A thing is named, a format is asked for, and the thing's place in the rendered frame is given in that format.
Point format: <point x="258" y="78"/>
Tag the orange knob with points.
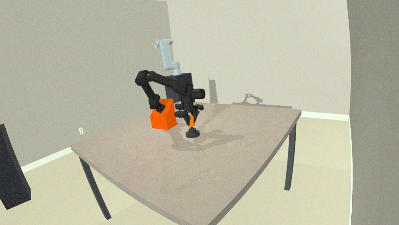
<point x="191" y="122"/>

